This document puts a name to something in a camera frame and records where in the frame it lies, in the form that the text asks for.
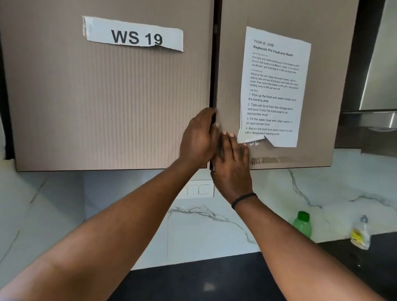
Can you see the person's right hand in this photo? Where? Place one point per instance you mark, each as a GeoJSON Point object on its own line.
{"type": "Point", "coordinates": [232, 173]}

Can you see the person's left hand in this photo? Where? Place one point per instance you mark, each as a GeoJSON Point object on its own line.
{"type": "Point", "coordinates": [197, 141]}

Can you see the person's left thumb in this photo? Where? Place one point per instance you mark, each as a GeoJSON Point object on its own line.
{"type": "Point", "coordinates": [215, 136]}

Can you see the person's right middle finger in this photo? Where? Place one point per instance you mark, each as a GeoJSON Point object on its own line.
{"type": "Point", "coordinates": [233, 145]}

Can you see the beige cabinet door with sheet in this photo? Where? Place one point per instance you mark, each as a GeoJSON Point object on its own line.
{"type": "Point", "coordinates": [229, 62]}

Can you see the beige cabinet door with label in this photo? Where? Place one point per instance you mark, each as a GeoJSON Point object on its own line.
{"type": "Point", "coordinates": [93, 108]}

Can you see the person's left forearm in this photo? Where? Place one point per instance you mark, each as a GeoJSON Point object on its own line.
{"type": "Point", "coordinates": [102, 235]}

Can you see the person's right forearm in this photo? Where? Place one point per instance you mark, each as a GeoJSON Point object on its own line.
{"type": "Point", "coordinates": [297, 257]}

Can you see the black wristband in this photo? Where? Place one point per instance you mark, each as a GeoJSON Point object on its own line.
{"type": "Point", "coordinates": [243, 198]}

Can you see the white printed instruction sheet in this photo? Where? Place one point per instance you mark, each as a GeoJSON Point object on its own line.
{"type": "Point", "coordinates": [274, 90]}

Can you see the green plastic bottle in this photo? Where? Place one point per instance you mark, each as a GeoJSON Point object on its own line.
{"type": "Point", "coordinates": [302, 224]}

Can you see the white paper label strip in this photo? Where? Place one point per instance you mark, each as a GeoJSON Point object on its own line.
{"type": "Point", "coordinates": [133, 33]}

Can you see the stainless steel range hood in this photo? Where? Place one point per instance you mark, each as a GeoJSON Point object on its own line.
{"type": "Point", "coordinates": [372, 124]}

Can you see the small clear bottle yellow label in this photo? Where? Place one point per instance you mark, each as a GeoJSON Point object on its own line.
{"type": "Point", "coordinates": [360, 234]}

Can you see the white wall switch plate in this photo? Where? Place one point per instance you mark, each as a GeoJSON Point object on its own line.
{"type": "Point", "coordinates": [198, 189]}

